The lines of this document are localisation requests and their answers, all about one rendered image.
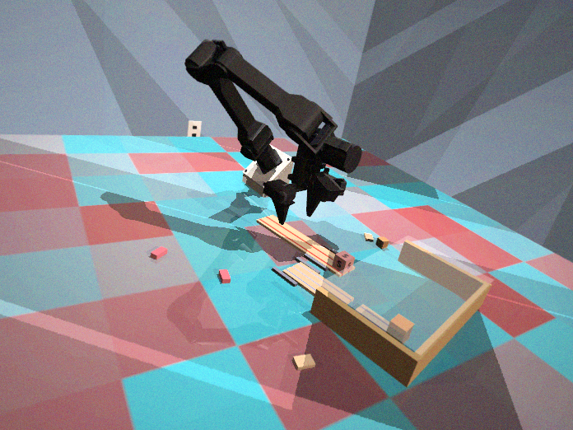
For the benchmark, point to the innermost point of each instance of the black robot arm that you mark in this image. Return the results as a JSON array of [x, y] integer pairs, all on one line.
[[214, 64]]

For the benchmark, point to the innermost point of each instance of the pink cube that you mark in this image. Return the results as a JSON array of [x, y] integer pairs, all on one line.
[[343, 260]]

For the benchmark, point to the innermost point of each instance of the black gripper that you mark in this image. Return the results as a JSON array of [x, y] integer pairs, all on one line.
[[283, 194]]

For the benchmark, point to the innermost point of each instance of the small pink block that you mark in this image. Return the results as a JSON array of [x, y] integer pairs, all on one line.
[[224, 276], [156, 254]]

